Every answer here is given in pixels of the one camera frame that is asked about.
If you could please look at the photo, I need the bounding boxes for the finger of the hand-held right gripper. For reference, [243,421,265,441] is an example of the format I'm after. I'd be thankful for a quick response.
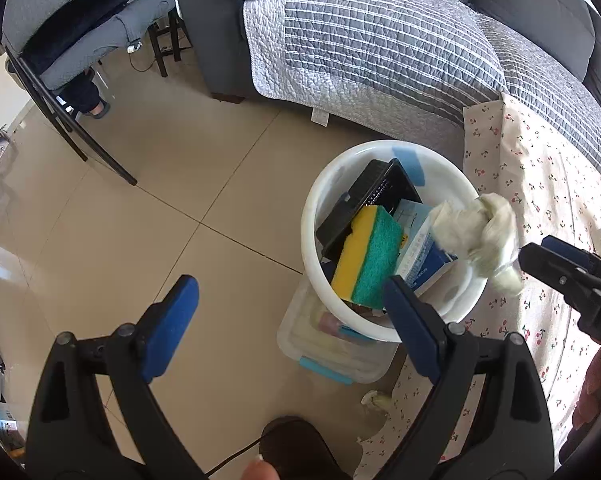
[518,243,601,311]
[541,235,601,281]

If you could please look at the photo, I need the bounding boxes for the grey sofa with quilt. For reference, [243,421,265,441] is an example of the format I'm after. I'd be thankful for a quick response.
[158,0,601,183]

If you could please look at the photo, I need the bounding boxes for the person's left hand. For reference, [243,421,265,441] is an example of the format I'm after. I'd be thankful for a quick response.
[243,455,277,480]

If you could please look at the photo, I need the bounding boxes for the dark wooden furniture legs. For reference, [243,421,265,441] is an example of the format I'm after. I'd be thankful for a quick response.
[148,10,186,78]

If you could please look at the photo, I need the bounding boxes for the dark grey sofa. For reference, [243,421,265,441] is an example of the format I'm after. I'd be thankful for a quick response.
[170,0,601,121]

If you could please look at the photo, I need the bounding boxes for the white cloth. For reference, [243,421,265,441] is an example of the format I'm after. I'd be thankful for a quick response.
[427,192,526,295]

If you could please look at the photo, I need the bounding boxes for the black plastic food tray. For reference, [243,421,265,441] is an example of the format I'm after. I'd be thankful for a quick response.
[315,159,424,263]

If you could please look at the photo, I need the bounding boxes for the person's dark shoe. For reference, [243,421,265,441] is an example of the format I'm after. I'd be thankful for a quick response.
[263,416,351,480]

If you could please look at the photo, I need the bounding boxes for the person's right hand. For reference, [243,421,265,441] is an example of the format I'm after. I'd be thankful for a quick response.
[571,347,601,431]

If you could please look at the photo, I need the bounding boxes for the cherry print tablecloth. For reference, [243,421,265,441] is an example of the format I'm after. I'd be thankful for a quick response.
[353,92,601,480]

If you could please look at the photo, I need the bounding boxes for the dark blue cloth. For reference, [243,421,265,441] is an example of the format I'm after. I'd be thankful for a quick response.
[23,0,131,53]

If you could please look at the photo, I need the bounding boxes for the blue biscuit box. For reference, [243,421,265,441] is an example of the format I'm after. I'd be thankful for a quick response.
[395,237,459,297]

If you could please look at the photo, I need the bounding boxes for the white plastic bucket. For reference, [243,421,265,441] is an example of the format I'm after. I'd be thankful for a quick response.
[300,140,496,343]

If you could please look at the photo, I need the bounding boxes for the clear plastic storage box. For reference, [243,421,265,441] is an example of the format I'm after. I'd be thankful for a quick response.
[276,280,396,386]

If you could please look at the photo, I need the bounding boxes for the blue cardboard box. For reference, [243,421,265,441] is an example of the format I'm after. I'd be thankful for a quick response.
[0,400,26,456]

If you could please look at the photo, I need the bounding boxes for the light blue milk carton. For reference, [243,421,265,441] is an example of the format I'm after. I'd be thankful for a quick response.
[393,199,435,261]

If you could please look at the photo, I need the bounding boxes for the green and yellow sponge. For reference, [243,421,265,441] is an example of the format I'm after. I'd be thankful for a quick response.
[331,205,406,311]

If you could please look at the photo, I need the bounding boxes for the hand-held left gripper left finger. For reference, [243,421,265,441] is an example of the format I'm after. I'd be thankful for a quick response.
[24,275,206,480]

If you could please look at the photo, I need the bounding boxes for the grey cushioned chair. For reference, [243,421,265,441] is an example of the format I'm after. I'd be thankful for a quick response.
[0,0,178,187]

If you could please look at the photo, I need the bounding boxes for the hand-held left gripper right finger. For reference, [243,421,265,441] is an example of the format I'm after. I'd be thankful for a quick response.
[383,275,555,480]

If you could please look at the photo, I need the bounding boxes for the black cable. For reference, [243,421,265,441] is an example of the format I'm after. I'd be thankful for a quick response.
[205,430,281,478]

